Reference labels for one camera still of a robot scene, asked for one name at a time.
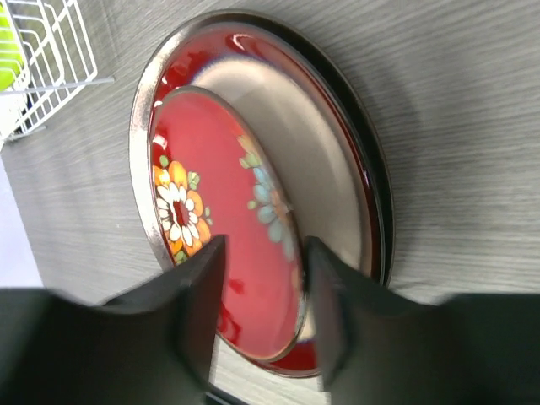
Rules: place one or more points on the lime green plate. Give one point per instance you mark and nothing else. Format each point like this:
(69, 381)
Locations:
(11, 58)

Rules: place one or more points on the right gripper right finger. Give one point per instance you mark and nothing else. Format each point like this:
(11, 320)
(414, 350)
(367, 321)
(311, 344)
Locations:
(374, 346)

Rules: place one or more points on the red rimmed cream plate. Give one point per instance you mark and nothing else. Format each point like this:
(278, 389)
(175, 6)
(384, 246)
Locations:
(303, 139)

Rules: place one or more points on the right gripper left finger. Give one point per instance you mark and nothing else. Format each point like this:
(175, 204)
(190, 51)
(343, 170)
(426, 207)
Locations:
(150, 345)

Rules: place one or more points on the large brown cream plate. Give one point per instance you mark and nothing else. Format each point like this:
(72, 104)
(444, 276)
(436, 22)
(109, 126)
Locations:
(359, 132)

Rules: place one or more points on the small red floral plate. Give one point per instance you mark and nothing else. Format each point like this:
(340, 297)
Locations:
(212, 178)

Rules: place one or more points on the white wire dish rack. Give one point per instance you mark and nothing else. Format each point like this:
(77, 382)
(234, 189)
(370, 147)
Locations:
(59, 63)

